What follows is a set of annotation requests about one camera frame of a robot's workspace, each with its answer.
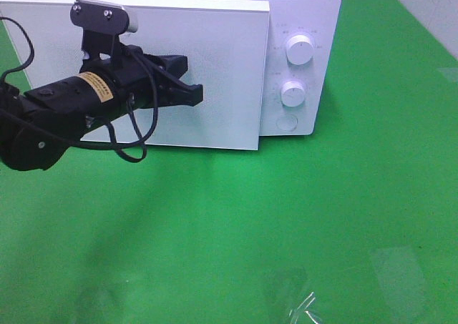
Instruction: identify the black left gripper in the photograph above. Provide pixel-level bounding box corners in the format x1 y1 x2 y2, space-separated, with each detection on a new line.
79 45 203 119

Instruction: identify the white microwave door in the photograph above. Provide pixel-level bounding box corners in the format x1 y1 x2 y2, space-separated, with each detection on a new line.
1 0 269 150

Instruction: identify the white microwave knob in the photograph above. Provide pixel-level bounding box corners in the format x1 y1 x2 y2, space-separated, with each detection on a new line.
286 34 315 66
281 81 306 107

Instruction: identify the round microwave door button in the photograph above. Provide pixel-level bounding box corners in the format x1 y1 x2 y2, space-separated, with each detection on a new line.
276 114 298 132

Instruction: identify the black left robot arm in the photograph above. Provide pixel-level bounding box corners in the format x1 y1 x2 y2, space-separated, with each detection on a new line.
1 46 204 171

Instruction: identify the white microwave oven body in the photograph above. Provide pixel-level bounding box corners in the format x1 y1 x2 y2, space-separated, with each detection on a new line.
259 0 341 138

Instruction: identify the clear tape piece on table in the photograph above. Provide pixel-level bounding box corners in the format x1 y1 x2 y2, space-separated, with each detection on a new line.
287 292 323 324

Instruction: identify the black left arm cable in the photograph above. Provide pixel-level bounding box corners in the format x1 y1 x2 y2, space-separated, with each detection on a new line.
0 16 159 163

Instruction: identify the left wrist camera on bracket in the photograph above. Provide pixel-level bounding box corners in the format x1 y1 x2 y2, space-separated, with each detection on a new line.
70 0 138 68

